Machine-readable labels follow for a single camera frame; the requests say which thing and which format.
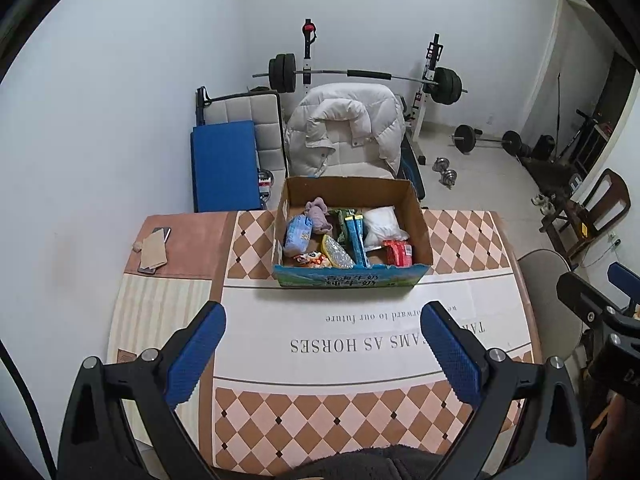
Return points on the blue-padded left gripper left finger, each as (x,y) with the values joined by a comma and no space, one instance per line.
(96,440)

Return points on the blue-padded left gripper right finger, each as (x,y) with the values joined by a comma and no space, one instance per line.
(548,441)

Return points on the red snack bag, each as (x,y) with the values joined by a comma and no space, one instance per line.
(398,253)

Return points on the white pillow packet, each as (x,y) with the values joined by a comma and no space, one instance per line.
(382,226)

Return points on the orange panda snack bag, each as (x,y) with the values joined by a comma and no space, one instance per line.
(312,260)

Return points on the yellow silver scrub sponge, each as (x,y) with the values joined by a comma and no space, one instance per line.
(337,255)

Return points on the light blue tissue packet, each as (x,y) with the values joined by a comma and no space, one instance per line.
(297,236)

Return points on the long blue snack packet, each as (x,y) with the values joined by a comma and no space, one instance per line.
(354,225)

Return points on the green snack bag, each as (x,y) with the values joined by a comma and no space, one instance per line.
(338,217)

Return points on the lilac cloth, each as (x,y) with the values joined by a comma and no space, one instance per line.
(317,212)

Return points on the grey round chair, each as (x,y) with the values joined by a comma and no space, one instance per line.
(558,329)

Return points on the dark fleece clothing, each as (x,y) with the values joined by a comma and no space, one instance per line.
(397,462)

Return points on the checkered table cloth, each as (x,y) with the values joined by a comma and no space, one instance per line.
(302,374)

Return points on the wooden chair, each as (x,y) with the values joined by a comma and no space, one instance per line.
(573,227)

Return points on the chrome dumbbells pair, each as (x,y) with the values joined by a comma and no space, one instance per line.
(447,175)

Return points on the cardboard box with printed side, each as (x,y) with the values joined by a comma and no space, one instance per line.
(361,194)

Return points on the blue folded mat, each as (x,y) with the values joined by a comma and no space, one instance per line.
(224,167)

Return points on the white weight bench rack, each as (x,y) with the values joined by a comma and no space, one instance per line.
(418,108)

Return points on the barbell on rack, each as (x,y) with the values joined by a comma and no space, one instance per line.
(444,86)

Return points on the beige quilted cushion panel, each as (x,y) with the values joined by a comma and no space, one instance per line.
(263,109)

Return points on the white puffer jacket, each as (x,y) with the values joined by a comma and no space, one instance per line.
(346,130)

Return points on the black bracket on table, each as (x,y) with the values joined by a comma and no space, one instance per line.
(124,356)

